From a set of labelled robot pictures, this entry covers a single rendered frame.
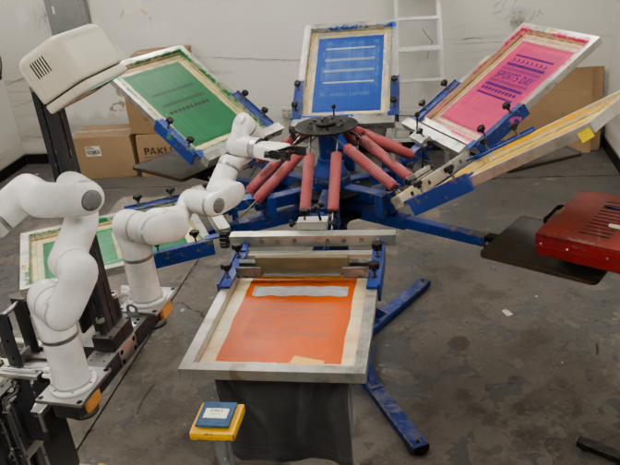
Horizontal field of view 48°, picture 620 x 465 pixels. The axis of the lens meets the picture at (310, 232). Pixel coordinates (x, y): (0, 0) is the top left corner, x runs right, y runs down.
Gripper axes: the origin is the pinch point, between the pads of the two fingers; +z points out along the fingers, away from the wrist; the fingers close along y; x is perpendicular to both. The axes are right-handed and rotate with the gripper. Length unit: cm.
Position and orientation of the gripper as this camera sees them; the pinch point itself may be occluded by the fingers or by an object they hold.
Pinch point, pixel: (295, 153)
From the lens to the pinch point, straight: 237.3
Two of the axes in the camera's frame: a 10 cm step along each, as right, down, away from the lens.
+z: 8.3, 1.8, -5.3
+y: -5.6, 2.8, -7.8
